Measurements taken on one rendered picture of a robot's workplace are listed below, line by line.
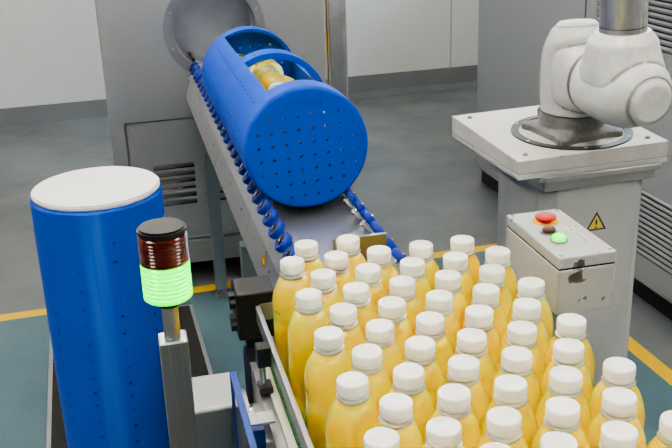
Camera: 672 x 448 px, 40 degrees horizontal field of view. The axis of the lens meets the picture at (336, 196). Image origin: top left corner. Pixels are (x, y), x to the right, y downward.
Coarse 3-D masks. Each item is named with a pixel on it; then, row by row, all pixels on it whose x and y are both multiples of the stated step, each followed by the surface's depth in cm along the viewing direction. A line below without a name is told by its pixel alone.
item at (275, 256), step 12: (192, 84) 351; (204, 108) 314; (216, 132) 284; (228, 156) 259; (240, 180) 238; (252, 204) 220; (252, 216) 216; (264, 228) 205; (264, 240) 201; (276, 252) 192; (276, 264) 188
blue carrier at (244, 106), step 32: (256, 32) 281; (224, 64) 250; (288, 64) 286; (224, 96) 235; (256, 96) 208; (288, 96) 200; (320, 96) 202; (256, 128) 201; (288, 128) 202; (320, 128) 204; (352, 128) 206; (256, 160) 203; (288, 160) 205; (320, 160) 207; (352, 160) 209; (288, 192) 207; (320, 192) 209
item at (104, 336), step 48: (48, 240) 195; (96, 240) 192; (48, 288) 201; (96, 288) 196; (96, 336) 200; (144, 336) 204; (96, 384) 204; (144, 384) 207; (96, 432) 208; (144, 432) 210
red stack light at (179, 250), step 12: (144, 240) 115; (168, 240) 115; (180, 240) 116; (144, 252) 116; (156, 252) 115; (168, 252) 115; (180, 252) 116; (144, 264) 116; (156, 264) 115; (168, 264) 116; (180, 264) 117
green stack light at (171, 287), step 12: (144, 276) 117; (156, 276) 116; (168, 276) 116; (180, 276) 117; (144, 288) 118; (156, 288) 117; (168, 288) 117; (180, 288) 117; (192, 288) 121; (156, 300) 117; (168, 300) 117; (180, 300) 118
